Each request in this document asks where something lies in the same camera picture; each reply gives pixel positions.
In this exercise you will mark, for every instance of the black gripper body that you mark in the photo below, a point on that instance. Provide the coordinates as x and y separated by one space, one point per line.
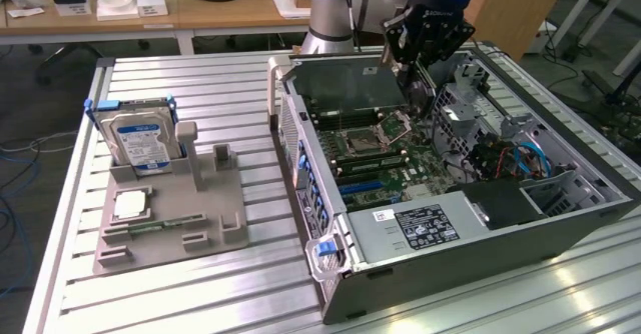
441 3

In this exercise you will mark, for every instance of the black graphics card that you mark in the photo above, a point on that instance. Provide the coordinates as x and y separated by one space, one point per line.
418 90

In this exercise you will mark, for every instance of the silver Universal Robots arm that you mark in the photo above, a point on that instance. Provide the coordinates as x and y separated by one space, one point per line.
330 15

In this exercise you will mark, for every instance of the wooden cabinet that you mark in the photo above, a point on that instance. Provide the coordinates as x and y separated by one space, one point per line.
511 7

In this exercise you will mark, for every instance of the metal socket cover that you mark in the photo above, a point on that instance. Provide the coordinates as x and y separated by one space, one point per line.
393 125

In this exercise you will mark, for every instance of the white paper stack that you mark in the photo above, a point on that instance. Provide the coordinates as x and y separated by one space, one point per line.
290 5

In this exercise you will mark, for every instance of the CPU socket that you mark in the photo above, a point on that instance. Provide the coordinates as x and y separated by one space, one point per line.
361 142

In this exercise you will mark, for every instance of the green motherboard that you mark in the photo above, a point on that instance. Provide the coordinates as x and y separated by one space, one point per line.
425 169

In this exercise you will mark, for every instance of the blue expansion slot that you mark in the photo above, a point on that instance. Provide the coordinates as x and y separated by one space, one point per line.
361 187

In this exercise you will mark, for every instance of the metal disk bay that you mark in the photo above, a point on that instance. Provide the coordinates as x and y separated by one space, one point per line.
561 195

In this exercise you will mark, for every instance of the plain white box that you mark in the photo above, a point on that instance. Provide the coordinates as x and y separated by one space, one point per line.
151 5

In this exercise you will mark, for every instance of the grey power supply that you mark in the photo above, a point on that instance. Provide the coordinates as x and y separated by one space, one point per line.
370 236

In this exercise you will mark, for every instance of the blue case latch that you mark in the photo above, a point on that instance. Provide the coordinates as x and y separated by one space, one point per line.
325 247

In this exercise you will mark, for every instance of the white box with round dish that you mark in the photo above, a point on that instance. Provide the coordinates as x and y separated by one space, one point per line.
117 7

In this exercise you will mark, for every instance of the black open PC case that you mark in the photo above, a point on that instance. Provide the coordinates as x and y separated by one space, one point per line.
450 259

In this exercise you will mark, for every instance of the hard disk with blue carrier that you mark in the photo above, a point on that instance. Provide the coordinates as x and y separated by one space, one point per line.
138 142

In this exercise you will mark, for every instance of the black and white box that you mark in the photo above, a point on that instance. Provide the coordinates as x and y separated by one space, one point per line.
71 5

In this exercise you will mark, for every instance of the wooden desk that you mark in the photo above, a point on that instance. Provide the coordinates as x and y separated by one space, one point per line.
61 26

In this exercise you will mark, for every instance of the black chair base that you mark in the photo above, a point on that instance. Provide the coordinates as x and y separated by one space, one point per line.
61 60

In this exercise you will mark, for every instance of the green RAM stick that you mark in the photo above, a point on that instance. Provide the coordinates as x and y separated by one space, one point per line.
161 224

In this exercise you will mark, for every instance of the silver CPU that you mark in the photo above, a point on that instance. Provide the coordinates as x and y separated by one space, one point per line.
130 203

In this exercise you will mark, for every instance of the grey parts rack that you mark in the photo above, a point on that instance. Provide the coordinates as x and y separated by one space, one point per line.
170 244

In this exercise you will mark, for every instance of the white paper label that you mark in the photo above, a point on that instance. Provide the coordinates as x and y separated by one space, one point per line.
24 12

